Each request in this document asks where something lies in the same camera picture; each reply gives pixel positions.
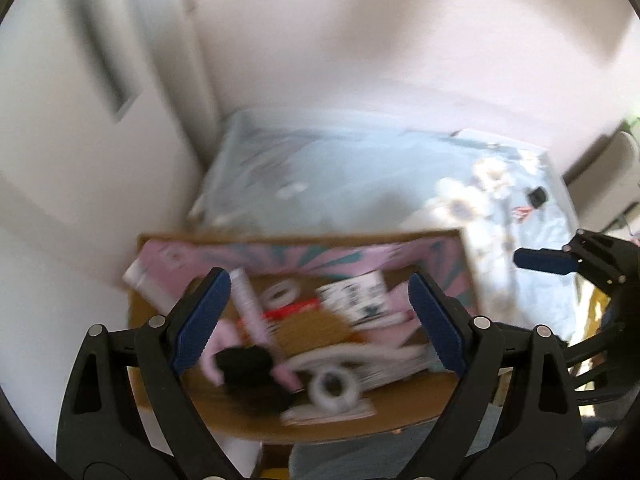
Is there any white sliding door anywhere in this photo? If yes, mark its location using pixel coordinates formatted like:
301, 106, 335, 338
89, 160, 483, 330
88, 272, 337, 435
0, 0, 221, 291

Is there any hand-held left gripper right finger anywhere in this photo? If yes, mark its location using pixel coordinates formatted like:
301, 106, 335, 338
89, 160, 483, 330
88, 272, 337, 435
407, 271, 587, 480

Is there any red pen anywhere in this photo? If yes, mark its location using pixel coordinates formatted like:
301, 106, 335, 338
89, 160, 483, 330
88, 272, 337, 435
237, 297, 323, 333

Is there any cardboard box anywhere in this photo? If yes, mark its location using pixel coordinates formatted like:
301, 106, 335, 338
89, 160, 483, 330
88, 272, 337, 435
124, 229, 483, 447

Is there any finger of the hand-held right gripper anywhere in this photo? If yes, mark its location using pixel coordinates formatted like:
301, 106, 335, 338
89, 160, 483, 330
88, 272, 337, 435
552, 322, 626, 367
513, 246, 583, 276

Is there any white printed packet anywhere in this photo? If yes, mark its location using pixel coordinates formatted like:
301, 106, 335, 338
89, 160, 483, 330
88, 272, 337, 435
317, 272, 388, 328

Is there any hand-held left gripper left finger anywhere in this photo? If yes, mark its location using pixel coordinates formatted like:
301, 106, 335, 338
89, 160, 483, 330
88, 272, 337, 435
56, 267, 241, 480

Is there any pink printed sheet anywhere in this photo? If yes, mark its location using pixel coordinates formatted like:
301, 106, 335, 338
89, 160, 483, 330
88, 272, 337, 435
134, 239, 475, 312

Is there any light blue floral blanket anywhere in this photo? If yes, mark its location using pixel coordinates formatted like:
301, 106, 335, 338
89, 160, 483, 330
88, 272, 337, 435
187, 107, 582, 343

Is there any large black item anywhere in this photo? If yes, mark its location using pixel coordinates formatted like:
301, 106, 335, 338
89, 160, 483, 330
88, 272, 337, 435
214, 346, 296, 417

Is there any white tape roll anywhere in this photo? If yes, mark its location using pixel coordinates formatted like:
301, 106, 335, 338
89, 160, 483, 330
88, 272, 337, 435
260, 280, 303, 308
307, 366, 361, 411

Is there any pink sock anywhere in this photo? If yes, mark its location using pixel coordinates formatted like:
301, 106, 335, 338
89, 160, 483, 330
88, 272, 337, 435
200, 321, 241, 386
350, 282, 426, 348

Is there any white furniture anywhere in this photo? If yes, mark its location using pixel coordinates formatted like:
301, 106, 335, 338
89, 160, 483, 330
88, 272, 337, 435
564, 130, 640, 233

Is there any white cable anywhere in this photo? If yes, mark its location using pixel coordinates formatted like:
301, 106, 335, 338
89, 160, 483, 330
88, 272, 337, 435
285, 342, 426, 376

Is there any white paper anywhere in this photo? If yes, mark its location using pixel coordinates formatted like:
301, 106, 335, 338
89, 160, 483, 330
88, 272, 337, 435
281, 399, 378, 427

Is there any recessed door handle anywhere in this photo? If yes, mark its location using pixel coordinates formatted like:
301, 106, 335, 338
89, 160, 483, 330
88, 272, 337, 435
70, 0, 138, 123

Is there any white tube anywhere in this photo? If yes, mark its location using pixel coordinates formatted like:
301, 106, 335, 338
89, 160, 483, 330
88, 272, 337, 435
231, 267, 277, 356

